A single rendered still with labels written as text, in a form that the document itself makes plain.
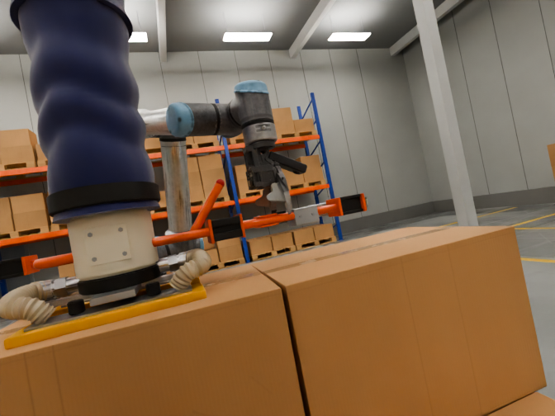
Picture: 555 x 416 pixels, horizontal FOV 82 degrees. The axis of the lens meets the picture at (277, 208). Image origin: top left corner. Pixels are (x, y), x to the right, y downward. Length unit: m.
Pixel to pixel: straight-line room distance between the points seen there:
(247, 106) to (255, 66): 9.99
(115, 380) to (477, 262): 0.79
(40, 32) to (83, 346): 0.61
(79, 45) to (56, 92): 0.11
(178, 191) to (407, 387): 1.16
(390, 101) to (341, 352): 12.21
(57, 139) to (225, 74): 9.79
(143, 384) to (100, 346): 0.10
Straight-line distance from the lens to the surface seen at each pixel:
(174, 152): 1.49
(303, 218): 0.84
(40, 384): 0.69
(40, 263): 0.82
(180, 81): 10.21
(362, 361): 0.75
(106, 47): 0.85
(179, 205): 1.54
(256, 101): 0.87
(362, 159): 11.38
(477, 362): 0.93
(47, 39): 0.85
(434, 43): 3.72
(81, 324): 0.70
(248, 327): 0.63
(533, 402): 1.04
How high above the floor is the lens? 1.09
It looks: 1 degrees up
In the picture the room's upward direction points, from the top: 11 degrees counter-clockwise
